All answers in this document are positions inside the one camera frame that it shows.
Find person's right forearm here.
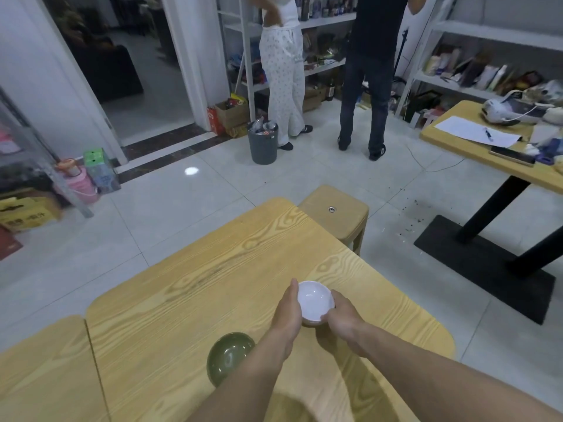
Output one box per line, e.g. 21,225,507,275
348,321,563,422

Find black table base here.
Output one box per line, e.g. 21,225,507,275
413,176,563,326

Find yellow cardboard box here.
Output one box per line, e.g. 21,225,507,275
0,195,63,234

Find white floor cable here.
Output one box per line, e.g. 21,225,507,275
406,142,467,173

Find red carton box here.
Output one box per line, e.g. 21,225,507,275
207,107,226,136

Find green bowl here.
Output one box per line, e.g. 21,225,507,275
207,332,257,388

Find pink water bottle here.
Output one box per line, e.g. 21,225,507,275
56,158,100,206

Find dark red box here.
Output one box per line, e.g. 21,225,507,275
0,226,24,261

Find white metal shelf unit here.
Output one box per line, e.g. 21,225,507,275
394,0,563,129
216,0,358,122

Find green plastic stool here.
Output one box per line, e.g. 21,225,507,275
83,147,122,195

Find dark sofa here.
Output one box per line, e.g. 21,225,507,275
65,36,144,103

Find black smartphone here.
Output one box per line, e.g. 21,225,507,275
489,146,536,167

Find white bowl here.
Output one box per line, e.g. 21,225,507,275
297,280,336,327

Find white electric appliance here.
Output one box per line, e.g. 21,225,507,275
481,89,550,126

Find person's right hand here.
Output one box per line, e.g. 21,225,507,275
320,289,367,348

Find person's left forearm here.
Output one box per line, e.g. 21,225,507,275
188,329,304,422

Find brown cardboard box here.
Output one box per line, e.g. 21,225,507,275
214,96,250,133

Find person's left hand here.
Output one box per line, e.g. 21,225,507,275
269,278,304,344

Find wooden stool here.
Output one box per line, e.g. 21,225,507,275
298,185,369,256

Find white paper sheet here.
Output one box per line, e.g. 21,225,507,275
434,116,523,149

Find grey trash bin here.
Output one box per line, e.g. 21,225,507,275
247,119,280,166

